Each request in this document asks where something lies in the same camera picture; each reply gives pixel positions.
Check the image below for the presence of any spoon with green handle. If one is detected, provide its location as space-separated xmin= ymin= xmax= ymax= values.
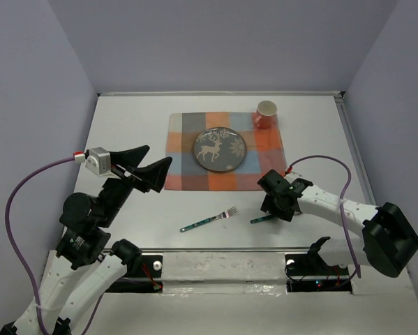
xmin=250 ymin=215 xmax=277 ymax=224

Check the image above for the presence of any fork with green handle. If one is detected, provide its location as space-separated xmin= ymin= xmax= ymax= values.
xmin=179 ymin=207 xmax=238 ymax=233

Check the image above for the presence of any checkered orange blue cloth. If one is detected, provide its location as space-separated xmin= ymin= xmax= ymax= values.
xmin=165 ymin=112 xmax=287 ymax=191

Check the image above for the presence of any grey reindeer plate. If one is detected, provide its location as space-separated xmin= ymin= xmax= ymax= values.
xmin=193 ymin=127 xmax=247 ymax=173

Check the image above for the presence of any pink mug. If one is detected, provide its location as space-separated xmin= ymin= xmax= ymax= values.
xmin=253 ymin=100 xmax=277 ymax=129

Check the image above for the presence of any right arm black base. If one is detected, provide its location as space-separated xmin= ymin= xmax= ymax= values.
xmin=284 ymin=253 xmax=352 ymax=293

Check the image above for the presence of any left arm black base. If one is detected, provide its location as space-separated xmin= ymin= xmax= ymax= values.
xmin=107 ymin=253 xmax=163 ymax=294

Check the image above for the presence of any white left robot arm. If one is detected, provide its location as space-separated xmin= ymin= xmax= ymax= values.
xmin=0 ymin=145 xmax=172 ymax=334

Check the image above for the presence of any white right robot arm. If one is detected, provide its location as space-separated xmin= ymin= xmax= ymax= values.
xmin=257 ymin=170 xmax=418 ymax=278

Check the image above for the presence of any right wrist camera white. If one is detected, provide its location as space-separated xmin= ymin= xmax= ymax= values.
xmin=284 ymin=167 xmax=303 ymax=183

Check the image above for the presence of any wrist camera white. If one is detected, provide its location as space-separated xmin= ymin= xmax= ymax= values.
xmin=284 ymin=167 xmax=303 ymax=183
xmin=73 ymin=147 xmax=119 ymax=179

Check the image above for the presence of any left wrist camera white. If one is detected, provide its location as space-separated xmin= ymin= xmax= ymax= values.
xmin=73 ymin=147 xmax=119 ymax=179

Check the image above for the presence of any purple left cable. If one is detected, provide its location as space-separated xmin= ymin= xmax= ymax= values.
xmin=5 ymin=156 xmax=154 ymax=334

